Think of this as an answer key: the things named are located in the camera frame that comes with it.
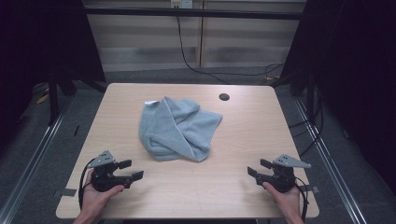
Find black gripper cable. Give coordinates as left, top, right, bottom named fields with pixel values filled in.
left=292, top=176, right=310, bottom=222
left=78, top=158, right=96, bottom=210

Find person's right hand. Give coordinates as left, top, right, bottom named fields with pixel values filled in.
left=262, top=181, right=303, bottom=220

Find metal floor rail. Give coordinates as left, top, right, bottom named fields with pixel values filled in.
left=293, top=97, right=369, bottom=224
left=0, top=92, right=75, bottom=224

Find light blue towel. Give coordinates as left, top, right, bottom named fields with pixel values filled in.
left=138, top=96, right=223, bottom=163

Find black stand leg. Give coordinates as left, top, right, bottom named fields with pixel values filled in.
left=305, top=74, right=316, bottom=123
left=48, top=79, right=61, bottom=126

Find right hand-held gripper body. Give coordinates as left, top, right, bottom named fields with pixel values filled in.
left=255, top=154, right=312, bottom=193

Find dark curtain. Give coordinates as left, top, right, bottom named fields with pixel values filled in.
left=279, top=0, right=396, bottom=195
left=0, top=0, right=107, bottom=150

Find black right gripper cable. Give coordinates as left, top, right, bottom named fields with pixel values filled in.
left=292, top=176, right=310, bottom=222

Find yellow object on floor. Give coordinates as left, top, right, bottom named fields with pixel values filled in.
left=35, top=93, right=50, bottom=105

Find white wall power outlet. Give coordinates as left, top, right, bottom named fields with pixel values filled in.
left=170, top=0, right=193, bottom=9

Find black horizontal metal bar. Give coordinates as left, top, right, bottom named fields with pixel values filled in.
left=83, top=7, right=302, bottom=21

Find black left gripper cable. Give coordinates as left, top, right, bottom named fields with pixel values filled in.
left=78, top=158, right=96, bottom=210

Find black floor cables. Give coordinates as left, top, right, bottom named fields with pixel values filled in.
left=288, top=90, right=325, bottom=157

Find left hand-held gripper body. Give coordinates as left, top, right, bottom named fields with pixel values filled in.
left=87, top=149, right=134, bottom=193

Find long black power cable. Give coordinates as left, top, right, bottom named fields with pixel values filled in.
left=176, top=7, right=285, bottom=86

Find person's left hand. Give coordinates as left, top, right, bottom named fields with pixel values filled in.
left=81, top=170, right=125, bottom=218

